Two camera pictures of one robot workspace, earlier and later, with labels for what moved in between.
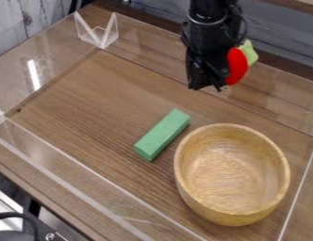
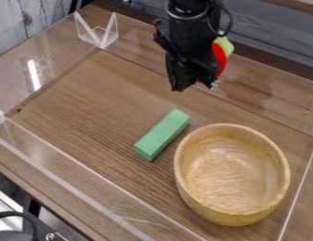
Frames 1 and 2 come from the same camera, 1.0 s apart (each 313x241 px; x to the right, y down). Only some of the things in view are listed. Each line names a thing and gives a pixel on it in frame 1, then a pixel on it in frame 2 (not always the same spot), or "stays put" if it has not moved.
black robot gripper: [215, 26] -> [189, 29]
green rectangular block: [161, 134] stays put
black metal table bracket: [46, 232] stays put
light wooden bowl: [231, 174] stays put
